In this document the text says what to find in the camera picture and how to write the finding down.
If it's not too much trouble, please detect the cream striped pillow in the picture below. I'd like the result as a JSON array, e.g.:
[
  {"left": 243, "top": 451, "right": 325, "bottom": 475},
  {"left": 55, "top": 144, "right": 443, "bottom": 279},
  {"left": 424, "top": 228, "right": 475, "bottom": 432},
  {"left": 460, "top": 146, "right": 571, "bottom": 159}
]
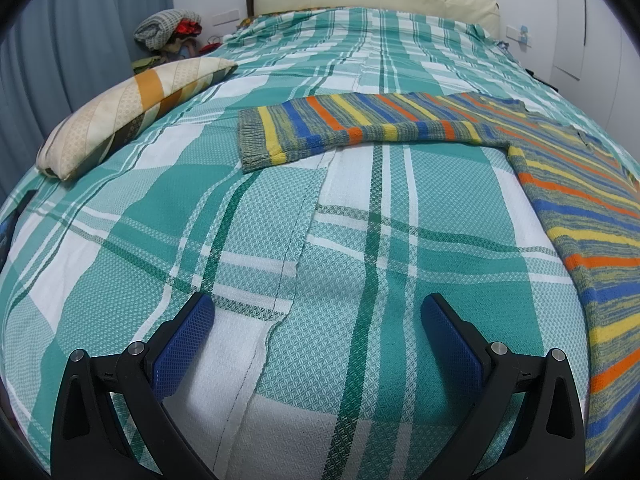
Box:
[{"left": 36, "top": 56, "right": 238, "bottom": 181}]

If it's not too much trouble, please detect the wall switch with blue tag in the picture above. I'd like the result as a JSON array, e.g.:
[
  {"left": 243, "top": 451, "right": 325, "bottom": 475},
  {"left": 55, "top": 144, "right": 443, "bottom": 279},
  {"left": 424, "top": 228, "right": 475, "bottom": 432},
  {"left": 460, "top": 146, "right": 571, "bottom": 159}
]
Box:
[{"left": 505, "top": 24, "right": 533, "bottom": 48}]

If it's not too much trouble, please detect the white wall socket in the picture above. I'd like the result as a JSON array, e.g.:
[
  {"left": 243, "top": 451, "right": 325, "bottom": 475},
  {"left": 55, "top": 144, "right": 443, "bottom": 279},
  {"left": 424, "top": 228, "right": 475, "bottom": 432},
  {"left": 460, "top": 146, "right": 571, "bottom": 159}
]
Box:
[{"left": 210, "top": 8, "right": 246, "bottom": 27}]

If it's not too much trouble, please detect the striped knitted sweater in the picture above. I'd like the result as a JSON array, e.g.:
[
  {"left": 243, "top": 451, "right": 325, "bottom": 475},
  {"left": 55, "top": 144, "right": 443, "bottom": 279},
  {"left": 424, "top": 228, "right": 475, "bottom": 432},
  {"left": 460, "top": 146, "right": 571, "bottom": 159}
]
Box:
[{"left": 237, "top": 91, "right": 640, "bottom": 471}]

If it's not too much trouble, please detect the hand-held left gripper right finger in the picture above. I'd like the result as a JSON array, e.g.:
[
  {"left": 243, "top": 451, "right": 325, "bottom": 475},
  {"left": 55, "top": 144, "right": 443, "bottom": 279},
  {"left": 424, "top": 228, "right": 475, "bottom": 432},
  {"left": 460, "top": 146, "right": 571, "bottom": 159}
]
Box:
[{"left": 420, "top": 292, "right": 586, "bottom": 480}]

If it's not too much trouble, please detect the white wardrobe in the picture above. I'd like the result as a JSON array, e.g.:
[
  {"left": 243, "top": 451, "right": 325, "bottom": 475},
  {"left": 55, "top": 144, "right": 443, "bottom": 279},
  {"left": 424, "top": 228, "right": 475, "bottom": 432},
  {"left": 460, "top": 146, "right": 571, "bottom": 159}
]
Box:
[{"left": 550, "top": 0, "right": 640, "bottom": 126}]

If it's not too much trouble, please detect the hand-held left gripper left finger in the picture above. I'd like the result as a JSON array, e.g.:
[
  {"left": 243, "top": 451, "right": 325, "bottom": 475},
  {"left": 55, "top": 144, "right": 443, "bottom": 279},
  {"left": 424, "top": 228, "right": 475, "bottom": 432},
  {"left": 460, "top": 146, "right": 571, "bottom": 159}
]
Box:
[{"left": 50, "top": 292, "right": 216, "bottom": 480}]

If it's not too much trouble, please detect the pile of clothes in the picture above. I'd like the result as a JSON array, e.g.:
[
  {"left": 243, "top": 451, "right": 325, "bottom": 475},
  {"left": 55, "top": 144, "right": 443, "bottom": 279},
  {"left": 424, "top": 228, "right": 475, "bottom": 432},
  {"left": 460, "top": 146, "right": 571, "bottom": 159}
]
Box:
[{"left": 131, "top": 8, "right": 221, "bottom": 76}]

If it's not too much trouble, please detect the blue curtain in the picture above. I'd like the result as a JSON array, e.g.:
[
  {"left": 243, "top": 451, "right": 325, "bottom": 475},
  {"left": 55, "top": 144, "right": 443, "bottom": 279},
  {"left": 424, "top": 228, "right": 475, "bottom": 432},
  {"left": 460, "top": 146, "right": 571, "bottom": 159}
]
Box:
[{"left": 0, "top": 0, "right": 176, "bottom": 201}]

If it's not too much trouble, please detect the dark patterned pouch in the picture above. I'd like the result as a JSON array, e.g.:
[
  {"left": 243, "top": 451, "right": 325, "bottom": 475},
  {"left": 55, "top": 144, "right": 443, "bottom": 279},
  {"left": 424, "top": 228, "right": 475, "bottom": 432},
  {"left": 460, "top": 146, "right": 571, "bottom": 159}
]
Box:
[{"left": 0, "top": 189, "right": 37, "bottom": 263}]

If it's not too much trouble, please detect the green plaid bed blanket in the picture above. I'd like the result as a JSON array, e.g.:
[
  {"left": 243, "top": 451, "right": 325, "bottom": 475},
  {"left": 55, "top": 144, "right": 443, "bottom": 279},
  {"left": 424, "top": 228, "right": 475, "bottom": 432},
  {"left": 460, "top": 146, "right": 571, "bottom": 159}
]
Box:
[{"left": 0, "top": 6, "right": 640, "bottom": 480}]

